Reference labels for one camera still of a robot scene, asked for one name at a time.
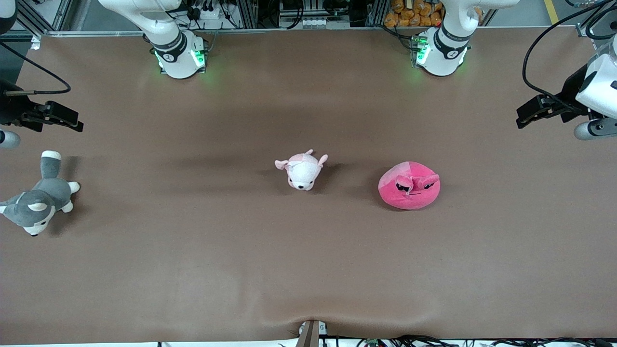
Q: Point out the grey white plush husky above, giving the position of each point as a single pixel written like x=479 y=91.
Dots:
x=43 y=200

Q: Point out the white pink plush dog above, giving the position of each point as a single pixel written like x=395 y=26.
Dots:
x=302 y=171

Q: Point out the white power strip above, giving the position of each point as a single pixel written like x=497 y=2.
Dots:
x=212 y=12

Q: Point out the round pink plush toy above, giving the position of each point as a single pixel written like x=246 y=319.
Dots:
x=409 y=188

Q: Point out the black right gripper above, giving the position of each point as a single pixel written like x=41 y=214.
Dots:
x=10 y=109

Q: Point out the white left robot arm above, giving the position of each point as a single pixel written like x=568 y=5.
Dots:
x=446 y=50

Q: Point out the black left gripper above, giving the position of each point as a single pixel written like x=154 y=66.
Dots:
x=570 y=93

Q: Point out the orange snack bag pile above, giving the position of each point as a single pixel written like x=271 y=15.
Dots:
x=414 y=14

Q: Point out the aluminium table edge rail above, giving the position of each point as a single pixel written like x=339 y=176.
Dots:
x=289 y=32

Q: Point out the brown table mat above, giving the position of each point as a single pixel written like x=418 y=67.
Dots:
x=308 y=265

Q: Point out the metal table edge clamp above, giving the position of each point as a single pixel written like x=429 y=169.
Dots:
x=311 y=335

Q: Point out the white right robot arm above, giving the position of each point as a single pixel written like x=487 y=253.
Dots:
x=173 y=53

